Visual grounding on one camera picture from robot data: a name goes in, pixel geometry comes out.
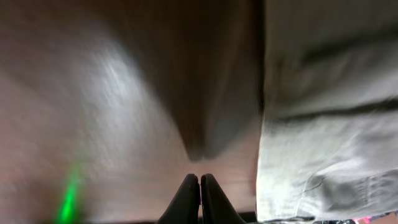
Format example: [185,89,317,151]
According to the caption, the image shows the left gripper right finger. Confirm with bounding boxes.
[200,174,246,224]

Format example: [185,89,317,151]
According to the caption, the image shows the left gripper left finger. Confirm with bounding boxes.
[156,174,201,224]

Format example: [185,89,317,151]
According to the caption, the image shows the grey-green cotton shorts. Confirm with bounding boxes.
[256,0,397,222]

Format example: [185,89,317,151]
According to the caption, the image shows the pink cloth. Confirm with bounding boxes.
[353,217,371,224]

